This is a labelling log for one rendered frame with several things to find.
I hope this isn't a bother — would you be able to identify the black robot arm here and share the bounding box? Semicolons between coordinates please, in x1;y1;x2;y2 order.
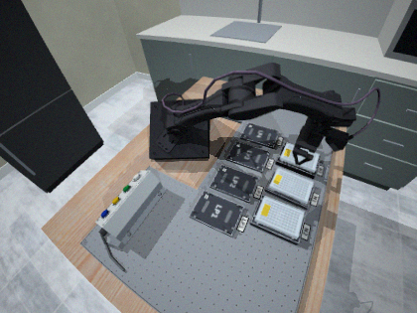
156;63;356;153

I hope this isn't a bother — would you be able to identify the white button panel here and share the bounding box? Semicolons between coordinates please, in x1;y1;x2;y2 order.
96;170;167;271

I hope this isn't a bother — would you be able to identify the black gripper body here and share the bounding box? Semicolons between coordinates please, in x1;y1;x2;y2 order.
293;123;323;157

